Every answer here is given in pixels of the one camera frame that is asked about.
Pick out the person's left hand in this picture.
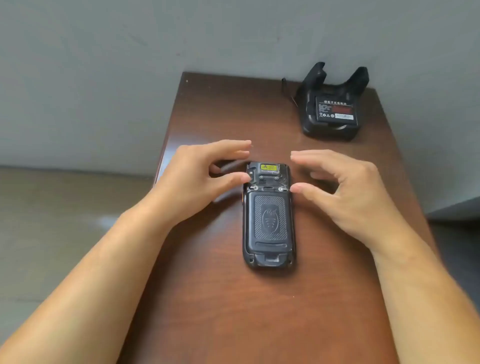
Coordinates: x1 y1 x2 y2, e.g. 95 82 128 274
147 139 253 227

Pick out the person's right hand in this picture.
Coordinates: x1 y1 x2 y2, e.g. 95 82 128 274
290 149 410 256

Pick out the person's left forearm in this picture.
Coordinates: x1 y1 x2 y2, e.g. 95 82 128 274
0 192 181 364

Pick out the person's right forearm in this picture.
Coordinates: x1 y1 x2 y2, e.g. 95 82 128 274
369 222 480 364

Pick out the black handheld scanner device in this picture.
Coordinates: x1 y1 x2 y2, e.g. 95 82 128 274
242 161 297 270

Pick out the black charging cradle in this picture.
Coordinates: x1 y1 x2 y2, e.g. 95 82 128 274
296 62 370 142

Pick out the black battery with label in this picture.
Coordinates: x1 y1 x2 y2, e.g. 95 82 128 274
315 95 359 127

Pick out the black cable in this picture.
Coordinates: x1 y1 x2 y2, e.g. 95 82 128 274
281 77 299 108

